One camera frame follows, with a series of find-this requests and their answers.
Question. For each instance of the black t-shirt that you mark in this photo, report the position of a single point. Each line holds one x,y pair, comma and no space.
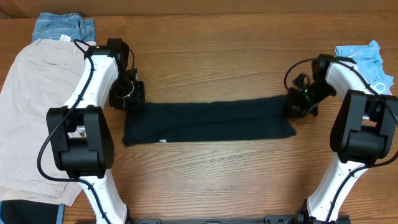
261,118

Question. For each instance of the black garment with blue trim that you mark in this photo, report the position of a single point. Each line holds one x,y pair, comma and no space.
28,212

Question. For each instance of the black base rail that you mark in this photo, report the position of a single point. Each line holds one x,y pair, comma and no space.
269,219

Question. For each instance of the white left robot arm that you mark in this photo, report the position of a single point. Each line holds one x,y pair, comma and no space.
79,147

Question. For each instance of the blue denim jeans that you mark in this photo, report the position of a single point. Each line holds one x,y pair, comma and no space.
66,27

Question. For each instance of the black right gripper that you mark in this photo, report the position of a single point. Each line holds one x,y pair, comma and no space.
296,107

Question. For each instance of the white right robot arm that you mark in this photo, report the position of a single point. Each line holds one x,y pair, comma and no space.
361,136

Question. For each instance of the beige shorts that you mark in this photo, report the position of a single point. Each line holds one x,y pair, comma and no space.
43,75

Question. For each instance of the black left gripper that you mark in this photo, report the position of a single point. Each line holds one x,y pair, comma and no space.
139,96

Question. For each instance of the light blue printed t-shirt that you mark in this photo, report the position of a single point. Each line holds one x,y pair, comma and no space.
370,64

